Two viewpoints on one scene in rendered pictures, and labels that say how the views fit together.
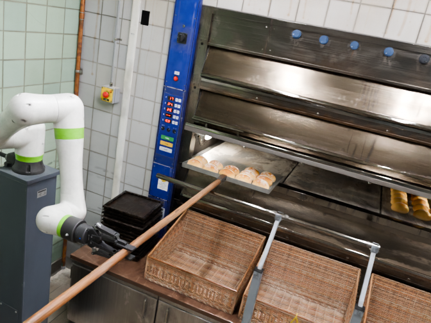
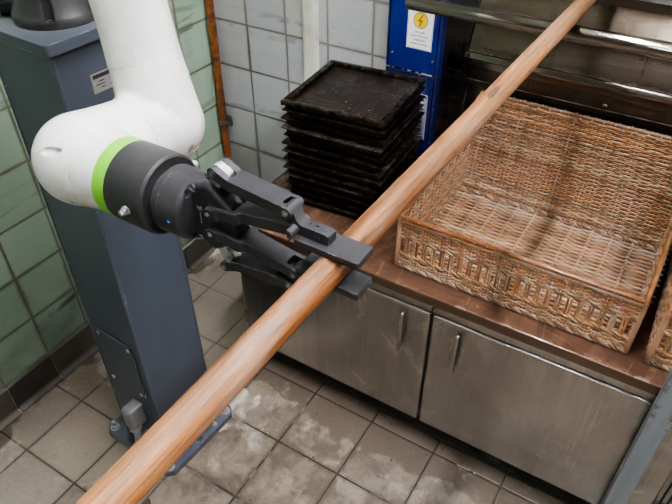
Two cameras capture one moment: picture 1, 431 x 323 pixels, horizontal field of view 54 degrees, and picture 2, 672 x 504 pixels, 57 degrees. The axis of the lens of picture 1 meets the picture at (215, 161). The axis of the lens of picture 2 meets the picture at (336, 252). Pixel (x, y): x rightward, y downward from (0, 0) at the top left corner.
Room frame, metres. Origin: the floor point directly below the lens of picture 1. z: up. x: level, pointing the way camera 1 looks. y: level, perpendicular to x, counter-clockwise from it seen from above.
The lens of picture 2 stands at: (0.91, 0.16, 1.58)
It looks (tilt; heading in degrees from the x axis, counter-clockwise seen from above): 40 degrees down; 13
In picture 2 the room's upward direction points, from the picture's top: straight up
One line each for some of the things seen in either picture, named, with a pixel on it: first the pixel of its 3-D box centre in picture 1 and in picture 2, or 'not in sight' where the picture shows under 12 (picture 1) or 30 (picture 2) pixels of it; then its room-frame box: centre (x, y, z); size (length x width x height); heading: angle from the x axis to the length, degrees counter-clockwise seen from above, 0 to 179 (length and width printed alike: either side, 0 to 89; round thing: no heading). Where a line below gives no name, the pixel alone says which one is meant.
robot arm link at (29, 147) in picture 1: (27, 139); not in sight; (1.88, 0.89, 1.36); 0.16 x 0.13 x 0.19; 138
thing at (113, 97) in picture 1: (109, 93); not in sight; (2.72, 0.76, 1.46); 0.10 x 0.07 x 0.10; 71
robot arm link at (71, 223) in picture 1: (75, 229); (158, 186); (1.43, 0.48, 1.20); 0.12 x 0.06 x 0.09; 161
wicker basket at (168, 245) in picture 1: (206, 256); (545, 206); (2.21, -0.06, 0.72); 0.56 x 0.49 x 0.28; 71
